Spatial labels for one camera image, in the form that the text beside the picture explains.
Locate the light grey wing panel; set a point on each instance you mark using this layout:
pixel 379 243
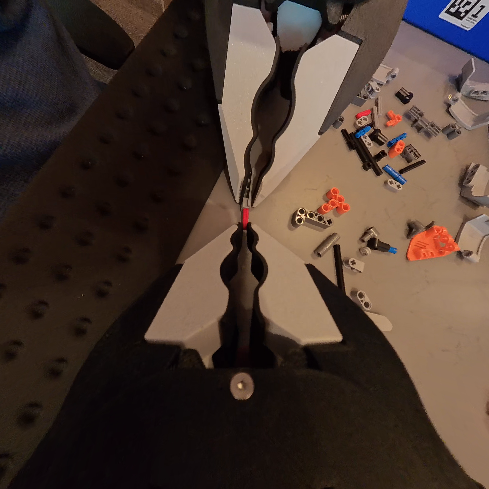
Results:
pixel 382 323

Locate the small assembly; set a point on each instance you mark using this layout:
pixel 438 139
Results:
pixel 246 187

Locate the dark grey tube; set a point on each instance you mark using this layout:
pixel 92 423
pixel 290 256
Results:
pixel 326 244

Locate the light grey curved panel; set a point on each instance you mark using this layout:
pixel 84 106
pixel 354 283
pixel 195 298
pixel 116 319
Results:
pixel 468 114
pixel 384 73
pixel 473 237

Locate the light grey two-hole beam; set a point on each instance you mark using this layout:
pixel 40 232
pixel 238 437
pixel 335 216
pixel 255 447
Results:
pixel 395 184

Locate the dark grey angled connector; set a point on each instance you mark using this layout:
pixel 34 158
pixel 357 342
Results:
pixel 416 228

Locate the light grey cross connector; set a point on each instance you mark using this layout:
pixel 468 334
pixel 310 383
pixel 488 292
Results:
pixel 353 264

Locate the blue storage bin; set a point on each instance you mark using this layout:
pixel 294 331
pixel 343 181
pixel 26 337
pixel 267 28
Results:
pixel 450 34

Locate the light grey bush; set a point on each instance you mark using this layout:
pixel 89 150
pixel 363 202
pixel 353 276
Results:
pixel 365 251

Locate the dark grey double cross block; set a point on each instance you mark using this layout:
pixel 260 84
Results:
pixel 422 120

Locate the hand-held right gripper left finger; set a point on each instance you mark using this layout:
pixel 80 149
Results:
pixel 187 305

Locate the light grey panel with holes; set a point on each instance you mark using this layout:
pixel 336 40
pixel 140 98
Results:
pixel 475 82

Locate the black dimpled pad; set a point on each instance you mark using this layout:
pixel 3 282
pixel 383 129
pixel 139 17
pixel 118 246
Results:
pixel 95 191

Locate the small black bush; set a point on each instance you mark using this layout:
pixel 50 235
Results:
pixel 380 156

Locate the orange two-hole block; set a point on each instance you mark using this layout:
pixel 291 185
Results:
pixel 397 149

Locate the dark grey double connector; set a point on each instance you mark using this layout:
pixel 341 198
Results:
pixel 338 122

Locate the short dark grey angled beam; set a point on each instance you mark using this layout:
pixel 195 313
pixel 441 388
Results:
pixel 372 89

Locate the blue pin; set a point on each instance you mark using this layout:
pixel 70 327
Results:
pixel 395 172
pixel 363 132
pixel 397 139

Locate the pile of small technic pieces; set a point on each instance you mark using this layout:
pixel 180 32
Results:
pixel 361 151

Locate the orange flat panel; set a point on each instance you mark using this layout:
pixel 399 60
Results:
pixel 431 244

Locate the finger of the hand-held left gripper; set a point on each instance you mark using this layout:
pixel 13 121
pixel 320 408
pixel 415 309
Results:
pixel 317 95
pixel 244 76

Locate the black chair armrest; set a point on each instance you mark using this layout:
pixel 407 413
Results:
pixel 95 34

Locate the grey angled pin connector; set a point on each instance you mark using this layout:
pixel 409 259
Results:
pixel 368 235

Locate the dark grey pin block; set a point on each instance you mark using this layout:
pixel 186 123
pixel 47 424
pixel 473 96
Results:
pixel 410 152

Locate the black connector with blue pin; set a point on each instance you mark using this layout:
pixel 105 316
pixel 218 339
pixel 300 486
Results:
pixel 382 245

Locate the short black axle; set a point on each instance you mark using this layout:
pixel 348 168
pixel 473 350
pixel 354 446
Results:
pixel 412 166

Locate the orange connector cluster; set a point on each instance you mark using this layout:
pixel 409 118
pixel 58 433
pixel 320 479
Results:
pixel 335 200

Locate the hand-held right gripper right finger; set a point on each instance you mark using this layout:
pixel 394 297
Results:
pixel 298 305

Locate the dark grey L-shaped beam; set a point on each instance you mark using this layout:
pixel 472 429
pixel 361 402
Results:
pixel 311 218

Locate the light grey two-hole connector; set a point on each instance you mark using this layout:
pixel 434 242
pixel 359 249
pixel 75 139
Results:
pixel 363 299

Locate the small light grey connector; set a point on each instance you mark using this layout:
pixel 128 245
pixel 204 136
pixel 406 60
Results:
pixel 359 100

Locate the short grey axle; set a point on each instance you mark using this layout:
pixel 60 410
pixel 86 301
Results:
pixel 376 112

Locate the small orange connector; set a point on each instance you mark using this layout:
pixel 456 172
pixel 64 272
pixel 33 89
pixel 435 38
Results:
pixel 393 118

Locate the small dark grey connector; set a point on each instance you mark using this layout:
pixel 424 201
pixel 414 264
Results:
pixel 450 130

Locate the long black axle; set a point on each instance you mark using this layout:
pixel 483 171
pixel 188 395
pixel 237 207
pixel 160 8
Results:
pixel 339 267

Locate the light grey boxy panel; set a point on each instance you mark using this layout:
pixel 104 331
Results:
pixel 475 183

